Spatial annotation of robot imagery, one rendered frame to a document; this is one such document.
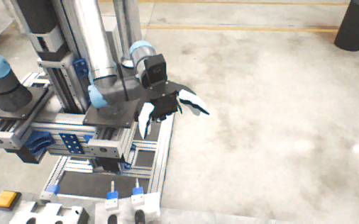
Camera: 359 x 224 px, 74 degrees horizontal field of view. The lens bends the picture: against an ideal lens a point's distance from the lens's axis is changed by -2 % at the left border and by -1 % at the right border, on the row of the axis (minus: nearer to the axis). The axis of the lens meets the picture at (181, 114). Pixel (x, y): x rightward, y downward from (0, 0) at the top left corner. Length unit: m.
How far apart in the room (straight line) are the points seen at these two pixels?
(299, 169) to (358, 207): 0.48
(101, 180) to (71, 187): 0.21
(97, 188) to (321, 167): 1.88
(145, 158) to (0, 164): 1.35
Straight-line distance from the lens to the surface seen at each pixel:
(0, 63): 1.29
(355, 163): 2.67
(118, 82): 0.76
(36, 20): 1.11
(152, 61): 0.53
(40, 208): 1.20
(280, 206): 2.13
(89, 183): 1.96
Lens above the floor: 1.83
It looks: 46 degrees down
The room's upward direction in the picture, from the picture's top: straight up
